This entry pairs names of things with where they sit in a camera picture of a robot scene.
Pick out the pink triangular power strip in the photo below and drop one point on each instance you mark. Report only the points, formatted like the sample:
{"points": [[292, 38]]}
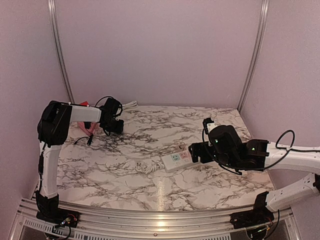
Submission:
{"points": [[88, 128]]}

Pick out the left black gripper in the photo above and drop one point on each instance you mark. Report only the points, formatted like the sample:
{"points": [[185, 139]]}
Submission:
{"points": [[119, 129]]}

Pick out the black power adapter with cable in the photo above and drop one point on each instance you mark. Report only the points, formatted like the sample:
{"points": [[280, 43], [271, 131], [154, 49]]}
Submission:
{"points": [[86, 137]]}

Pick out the white multicolour power strip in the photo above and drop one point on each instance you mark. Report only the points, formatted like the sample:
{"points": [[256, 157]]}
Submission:
{"points": [[177, 161]]}

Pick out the aluminium frame post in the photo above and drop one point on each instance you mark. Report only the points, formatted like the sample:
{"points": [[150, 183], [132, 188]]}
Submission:
{"points": [[59, 50], [261, 29]]}

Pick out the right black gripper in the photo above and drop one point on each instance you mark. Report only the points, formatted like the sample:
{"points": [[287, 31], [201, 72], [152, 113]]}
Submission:
{"points": [[195, 153]]}

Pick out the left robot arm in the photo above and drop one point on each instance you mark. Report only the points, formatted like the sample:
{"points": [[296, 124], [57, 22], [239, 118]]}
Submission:
{"points": [[53, 130]]}

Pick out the right aluminium frame post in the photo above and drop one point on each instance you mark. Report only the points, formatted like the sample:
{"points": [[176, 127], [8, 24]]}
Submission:
{"points": [[261, 29]]}

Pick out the left aluminium frame post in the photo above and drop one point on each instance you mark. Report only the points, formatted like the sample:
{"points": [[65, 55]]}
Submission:
{"points": [[59, 50]]}

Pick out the red cube socket adapter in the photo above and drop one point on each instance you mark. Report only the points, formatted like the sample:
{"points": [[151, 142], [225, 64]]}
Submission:
{"points": [[85, 103]]}

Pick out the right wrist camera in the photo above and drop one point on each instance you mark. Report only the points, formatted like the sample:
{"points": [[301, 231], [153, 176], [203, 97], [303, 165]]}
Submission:
{"points": [[208, 125]]}

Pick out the aluminium front rail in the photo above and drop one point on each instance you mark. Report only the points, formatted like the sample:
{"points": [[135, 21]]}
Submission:
{"points": [[117, 224]]}

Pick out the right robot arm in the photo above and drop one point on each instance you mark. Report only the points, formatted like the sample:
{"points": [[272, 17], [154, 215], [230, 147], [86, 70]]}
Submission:
{"points": [[226, 148]]}

